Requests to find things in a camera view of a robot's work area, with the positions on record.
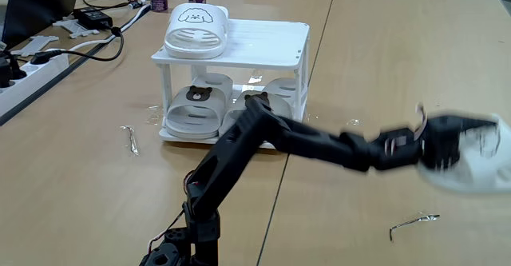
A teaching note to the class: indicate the white plastic bracket piece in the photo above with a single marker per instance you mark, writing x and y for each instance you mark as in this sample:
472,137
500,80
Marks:
34,44
74,28

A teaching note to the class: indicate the black power adapter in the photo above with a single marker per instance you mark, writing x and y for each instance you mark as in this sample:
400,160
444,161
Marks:
92,18

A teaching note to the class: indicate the white two-tier shoe rack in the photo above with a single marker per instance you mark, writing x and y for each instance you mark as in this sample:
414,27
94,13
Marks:
263,42

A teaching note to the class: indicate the white power strip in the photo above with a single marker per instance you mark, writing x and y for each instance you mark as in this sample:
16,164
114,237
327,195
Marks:
28,82

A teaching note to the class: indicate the black laptop screen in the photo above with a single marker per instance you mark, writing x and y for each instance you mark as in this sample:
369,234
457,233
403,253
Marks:
40,6

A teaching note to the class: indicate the white dog slipper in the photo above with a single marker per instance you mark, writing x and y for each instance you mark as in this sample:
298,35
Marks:
211,22
479,174

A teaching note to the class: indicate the grey bear slipper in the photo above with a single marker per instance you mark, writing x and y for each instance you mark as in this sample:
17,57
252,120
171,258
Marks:
283,106
179,118

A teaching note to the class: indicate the black power plug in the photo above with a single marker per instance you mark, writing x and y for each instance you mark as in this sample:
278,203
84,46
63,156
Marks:
6,72

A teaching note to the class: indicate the clear tape piece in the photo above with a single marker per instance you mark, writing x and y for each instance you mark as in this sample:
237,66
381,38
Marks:
353,121
153,115

